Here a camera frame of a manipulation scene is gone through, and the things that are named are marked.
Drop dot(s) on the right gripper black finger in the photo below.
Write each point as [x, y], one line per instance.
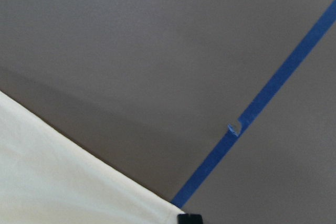
[189, 219]

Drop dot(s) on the cream yellow long-sleeve shirt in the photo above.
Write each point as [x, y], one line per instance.
[47, 178]

